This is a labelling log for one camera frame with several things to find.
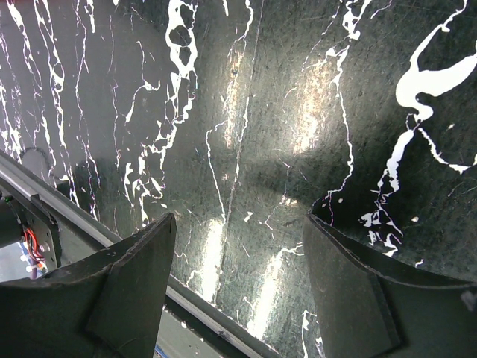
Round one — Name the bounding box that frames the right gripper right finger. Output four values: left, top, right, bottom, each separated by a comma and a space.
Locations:
303, 214, 476, 357

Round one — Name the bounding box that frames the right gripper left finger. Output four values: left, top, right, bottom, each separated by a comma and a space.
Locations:
1, 213, 177, 357

